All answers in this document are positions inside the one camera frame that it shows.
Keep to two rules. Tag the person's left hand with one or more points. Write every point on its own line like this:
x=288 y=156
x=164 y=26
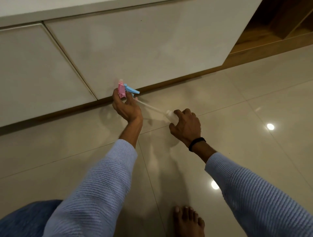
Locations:
x=128 y=109

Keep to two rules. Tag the person's right hand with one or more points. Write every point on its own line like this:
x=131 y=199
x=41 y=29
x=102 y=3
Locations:
x=188 y=128

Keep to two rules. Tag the person's right middle finger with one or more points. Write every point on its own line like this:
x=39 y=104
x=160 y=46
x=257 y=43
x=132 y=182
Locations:
x=188 y=111

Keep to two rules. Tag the person's left fingers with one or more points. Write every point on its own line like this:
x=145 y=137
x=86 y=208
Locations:
x=117 y=99

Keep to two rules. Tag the person's right thumb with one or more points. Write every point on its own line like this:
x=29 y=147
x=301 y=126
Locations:
x=173 y=128

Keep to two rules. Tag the pink and blue spray head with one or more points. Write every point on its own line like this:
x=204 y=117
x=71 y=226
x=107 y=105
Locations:
x=121 y=89

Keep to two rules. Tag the clear plastic bottle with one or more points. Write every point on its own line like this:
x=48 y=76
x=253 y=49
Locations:
x=171 y=117

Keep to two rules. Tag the person's left forearm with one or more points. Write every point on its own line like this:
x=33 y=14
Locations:
x=102 y=185

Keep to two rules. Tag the person's right forearm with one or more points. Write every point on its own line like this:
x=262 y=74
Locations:
x=256 y=195

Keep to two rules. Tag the black wristband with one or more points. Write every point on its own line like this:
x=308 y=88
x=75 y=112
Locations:
x=196 y=142

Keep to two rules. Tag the wooden cabinet plinth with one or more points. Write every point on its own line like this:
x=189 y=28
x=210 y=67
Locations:
x=171 y=81

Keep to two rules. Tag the wide white cabinet door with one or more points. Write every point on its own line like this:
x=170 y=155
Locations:
x=151 y=44

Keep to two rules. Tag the narrow white cabinet door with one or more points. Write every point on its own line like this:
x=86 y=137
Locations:
x=36 y=73

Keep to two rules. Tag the person's bare foot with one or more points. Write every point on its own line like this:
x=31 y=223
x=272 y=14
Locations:
x=188 y=223

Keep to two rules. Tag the white countertop edge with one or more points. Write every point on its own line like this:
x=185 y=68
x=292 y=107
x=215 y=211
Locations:
x=61 y=11

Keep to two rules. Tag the wooden open shelf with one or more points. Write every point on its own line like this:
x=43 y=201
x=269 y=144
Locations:
x=273 y=26

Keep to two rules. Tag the person's leg in blue jeans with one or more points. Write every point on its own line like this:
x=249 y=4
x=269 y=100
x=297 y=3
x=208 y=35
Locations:
x=24 y=219

